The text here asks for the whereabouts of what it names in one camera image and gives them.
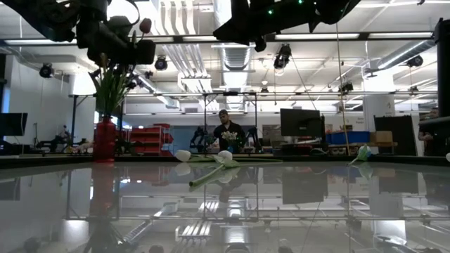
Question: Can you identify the white flower bunch in vase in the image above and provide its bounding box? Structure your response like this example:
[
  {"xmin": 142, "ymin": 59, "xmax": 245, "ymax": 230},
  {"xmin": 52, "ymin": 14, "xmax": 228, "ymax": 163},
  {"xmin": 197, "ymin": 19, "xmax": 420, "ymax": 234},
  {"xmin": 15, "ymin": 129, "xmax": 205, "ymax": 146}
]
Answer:
[{"xmin": 221, "ymin": 130, "xmax": 243, "ymax": 153}]

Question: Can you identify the black panel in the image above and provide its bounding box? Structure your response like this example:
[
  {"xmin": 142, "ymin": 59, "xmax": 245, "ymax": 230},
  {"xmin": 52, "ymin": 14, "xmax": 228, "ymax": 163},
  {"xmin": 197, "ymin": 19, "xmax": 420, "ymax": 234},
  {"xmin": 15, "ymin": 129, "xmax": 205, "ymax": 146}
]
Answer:
[{"xmin": 373, "ymin": 115, "xmax": 417, "ymax": 156}]

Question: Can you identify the purple artificial flower bunch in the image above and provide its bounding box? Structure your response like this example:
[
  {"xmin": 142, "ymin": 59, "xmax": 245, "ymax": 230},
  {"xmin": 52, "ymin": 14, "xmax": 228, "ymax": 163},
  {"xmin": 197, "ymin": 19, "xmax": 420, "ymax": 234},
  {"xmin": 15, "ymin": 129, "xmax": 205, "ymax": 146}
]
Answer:
[{"xmin": 88, "ymin": 52, "xmax": 133, "ymax": 119}]

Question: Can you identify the blue storage bin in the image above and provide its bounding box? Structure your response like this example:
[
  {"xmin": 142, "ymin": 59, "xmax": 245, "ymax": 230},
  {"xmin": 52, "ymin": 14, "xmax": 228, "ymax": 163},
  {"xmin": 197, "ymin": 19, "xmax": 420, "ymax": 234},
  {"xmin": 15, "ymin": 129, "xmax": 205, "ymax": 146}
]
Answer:
[{"xmin": 326, "ymin": 131, "xmax": 371, "ymax": 145}]

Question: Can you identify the black monitor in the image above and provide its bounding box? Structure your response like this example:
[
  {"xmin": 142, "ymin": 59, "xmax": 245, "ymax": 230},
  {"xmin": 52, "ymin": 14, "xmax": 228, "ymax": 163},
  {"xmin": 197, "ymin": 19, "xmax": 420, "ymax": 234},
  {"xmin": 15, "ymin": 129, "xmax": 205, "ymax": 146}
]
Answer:
[
  {"xmin": 0, "ymin": 112, "xmax": 29, "ymax": 138},
  {"xmin": 280, "ymin": 108, "xmax": 326, "ymax": 138}
]

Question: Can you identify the person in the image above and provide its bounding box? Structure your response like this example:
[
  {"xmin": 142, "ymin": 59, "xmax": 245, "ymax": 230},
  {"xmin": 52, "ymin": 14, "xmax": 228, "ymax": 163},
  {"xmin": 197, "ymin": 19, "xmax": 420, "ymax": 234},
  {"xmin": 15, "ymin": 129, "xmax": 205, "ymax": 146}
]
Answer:
[
  {"xmin": 212, "ymin": 109, "xmax": 247, "ymax": 154},
  {"xmin": 418, "ymin": 109, "xmax": 440, "ymax": 157}
]

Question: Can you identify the black background station frame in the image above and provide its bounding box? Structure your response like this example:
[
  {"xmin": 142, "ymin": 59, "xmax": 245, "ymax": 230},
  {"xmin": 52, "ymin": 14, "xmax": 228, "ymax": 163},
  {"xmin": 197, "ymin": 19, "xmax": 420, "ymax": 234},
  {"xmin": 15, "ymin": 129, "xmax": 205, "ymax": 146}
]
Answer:
[{"xmin": 68, "ymin": 91, "xmax": 259, "ymax": 156}]

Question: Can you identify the silver air duct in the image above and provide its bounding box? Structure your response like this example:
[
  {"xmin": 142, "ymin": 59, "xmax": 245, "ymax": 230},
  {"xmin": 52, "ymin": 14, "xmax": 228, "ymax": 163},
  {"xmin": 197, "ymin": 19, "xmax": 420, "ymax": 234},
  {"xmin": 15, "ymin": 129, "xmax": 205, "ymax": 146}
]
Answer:
[
  {"xmin": 377, "ymin": 39, "xmax": 437, "ymax": 70},
  {"xmin": 213, "ymin": 38, "xmax": 263, "ymax": 72}
]

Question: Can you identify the red glass vase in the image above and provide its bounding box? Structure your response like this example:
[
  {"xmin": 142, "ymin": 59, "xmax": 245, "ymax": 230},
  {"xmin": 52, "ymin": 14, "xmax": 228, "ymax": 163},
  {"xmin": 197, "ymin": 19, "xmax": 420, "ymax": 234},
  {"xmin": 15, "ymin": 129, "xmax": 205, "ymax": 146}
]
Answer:
[{"xmin": 93, "ymin": 116, "xmax": 117, "ymax": 163}]

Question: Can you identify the black upright frame post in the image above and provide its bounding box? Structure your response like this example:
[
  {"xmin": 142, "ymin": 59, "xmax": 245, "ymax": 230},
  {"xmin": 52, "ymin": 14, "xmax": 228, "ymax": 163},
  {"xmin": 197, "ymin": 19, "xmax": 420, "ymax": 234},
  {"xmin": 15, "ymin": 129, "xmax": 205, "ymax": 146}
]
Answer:
[{"xmin": 435, "ymin": 17, "xmax": 450, "ymax": 119}]

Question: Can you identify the long overhead light bar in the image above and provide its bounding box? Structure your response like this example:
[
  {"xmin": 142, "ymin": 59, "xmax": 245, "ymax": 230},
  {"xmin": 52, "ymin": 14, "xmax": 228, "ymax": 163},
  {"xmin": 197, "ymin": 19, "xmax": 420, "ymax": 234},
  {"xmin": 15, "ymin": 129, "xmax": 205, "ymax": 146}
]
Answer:
[{"xmin": 0, "ymin": 32, "xmax": 434, "ymax": 46}]

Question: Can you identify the purple artificial flower stem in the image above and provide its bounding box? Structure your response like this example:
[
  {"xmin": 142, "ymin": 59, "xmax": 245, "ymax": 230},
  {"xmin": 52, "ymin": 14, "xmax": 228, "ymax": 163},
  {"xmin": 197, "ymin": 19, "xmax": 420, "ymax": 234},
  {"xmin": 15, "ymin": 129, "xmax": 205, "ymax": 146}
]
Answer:
[{"xmin": 126, "ymin": 68, "xmax": 154, "ymax": 91}]

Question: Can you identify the red shelf cart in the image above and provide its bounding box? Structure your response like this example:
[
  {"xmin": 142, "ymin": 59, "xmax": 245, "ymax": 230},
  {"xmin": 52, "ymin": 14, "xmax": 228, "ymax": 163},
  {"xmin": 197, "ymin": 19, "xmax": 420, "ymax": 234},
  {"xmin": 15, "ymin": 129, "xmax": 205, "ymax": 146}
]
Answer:
[{"xmin": 119, "ymin": 122, "xmax": 174, "ymax": 157}]

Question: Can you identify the cardboard box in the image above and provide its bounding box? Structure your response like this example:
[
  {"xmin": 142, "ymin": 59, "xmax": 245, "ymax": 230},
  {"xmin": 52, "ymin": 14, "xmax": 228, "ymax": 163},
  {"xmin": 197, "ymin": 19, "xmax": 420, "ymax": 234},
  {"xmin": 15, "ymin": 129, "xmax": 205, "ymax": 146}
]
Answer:
[{"xmin": 369, "ymin": 131, "xmax": 394, "ymax": 144}]

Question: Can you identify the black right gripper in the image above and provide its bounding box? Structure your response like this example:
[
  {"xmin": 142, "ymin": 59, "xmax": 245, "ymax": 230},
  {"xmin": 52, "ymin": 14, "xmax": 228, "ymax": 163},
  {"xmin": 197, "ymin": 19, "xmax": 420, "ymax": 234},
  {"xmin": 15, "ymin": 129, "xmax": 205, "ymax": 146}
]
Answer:
[{"xmin": 212, "ymin": 0, "xmax": 282, "ymax": 53}]

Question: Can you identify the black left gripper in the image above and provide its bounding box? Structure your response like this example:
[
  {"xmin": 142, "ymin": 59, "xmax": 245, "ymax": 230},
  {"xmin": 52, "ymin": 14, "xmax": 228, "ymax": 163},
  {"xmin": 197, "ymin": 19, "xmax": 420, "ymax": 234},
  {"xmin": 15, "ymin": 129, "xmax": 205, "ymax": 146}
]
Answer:
[{"xmin": 76, "ymin": 16, "xmax": 157, "ymax": 66}]

